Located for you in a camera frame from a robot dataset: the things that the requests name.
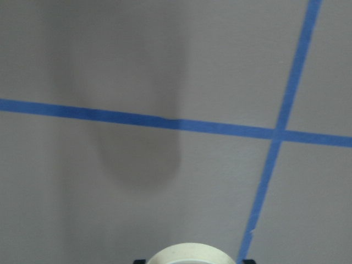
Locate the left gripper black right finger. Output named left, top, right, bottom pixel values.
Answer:
left=242, top=259, right=256, bottom=264

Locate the blue dome service bell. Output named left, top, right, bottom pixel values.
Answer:
left=147, top=243, right=235, bottom=264

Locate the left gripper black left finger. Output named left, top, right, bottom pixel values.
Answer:
left=133, top=259, right=146, bottom=264

